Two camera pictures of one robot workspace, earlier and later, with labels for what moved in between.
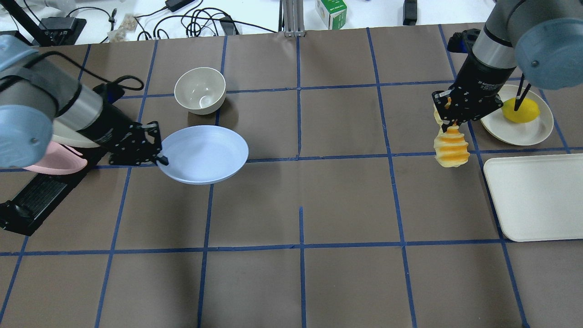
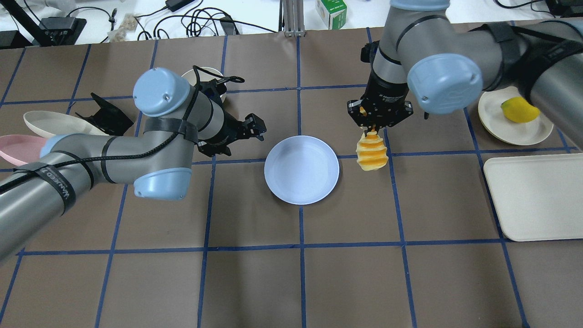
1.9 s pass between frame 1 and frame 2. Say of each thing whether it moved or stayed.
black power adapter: stayed
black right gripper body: moved
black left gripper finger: moved
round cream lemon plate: stayed
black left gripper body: moved
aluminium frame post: stayed
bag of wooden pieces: stayed
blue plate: moved
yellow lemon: stayed
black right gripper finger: moved
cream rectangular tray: stayed
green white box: stayed
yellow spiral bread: moved
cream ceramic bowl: stayed
